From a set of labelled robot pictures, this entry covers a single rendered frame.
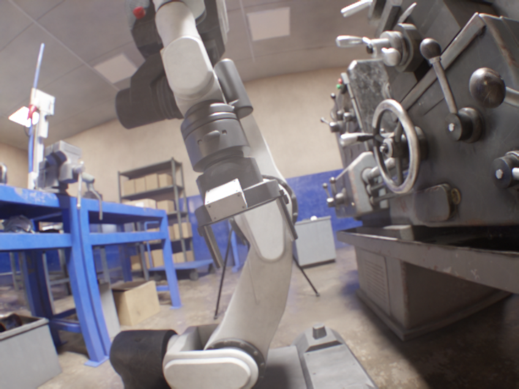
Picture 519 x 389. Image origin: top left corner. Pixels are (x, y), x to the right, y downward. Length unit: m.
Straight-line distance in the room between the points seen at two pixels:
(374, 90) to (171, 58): 1.12
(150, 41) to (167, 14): 0.24
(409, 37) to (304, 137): 4.24
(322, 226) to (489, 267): 2.74
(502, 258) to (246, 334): 0.50
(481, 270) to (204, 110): 0.51
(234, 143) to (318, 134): 4.41
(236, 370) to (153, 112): 0.61
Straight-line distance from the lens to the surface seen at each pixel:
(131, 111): 0.68
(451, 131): 0.44
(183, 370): 0.59
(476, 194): 0.49
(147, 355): 0.65
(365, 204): 1.21
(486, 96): 0.27
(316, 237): 3.10
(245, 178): 0.34
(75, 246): 1.39
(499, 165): 0.38
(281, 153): 4.59
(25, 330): 1.32
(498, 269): 0.47
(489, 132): 0.44
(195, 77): 0.37
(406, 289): 1.11
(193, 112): 0.36
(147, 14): 0.80
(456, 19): 0.48
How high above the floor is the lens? 0.57
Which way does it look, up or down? 7 degrees up
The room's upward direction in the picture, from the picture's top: 10 degrees counter-clockwise
